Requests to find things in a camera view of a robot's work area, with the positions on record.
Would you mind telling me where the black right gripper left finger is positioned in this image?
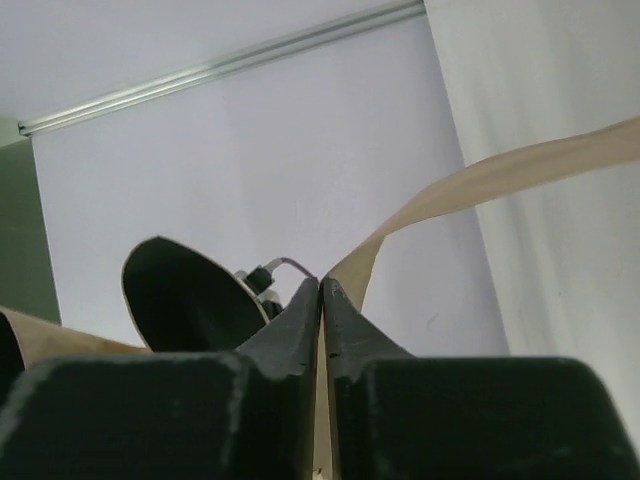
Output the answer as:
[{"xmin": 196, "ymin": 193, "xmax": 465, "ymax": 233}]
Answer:
[{"xmin": 1, "ymin": 279, "xmax": 320, "ymax": 479}]

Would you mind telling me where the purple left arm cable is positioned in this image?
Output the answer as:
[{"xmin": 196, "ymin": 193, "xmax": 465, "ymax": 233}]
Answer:
[{"xmin": 277, "ymin": 256, "xmax": 319, "ymax": 280}]

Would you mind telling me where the beige and black folding umbrella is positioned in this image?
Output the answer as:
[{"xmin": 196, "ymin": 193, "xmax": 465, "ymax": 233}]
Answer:
[{"xmin": 1, "ymin": 119, "xmax": 639, "ymax": 479}]

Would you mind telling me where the left aluminium frame post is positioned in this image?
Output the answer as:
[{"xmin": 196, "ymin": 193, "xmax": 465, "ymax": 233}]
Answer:
[{"xmin": 18, "ymin": 1, "xmax": 426, "ymax": 137}]

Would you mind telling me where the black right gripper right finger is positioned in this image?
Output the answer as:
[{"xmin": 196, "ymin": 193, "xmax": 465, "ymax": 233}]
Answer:
[{"xmin": 322, "ymin": 278, "xmax": 639, "ymax": 479}]

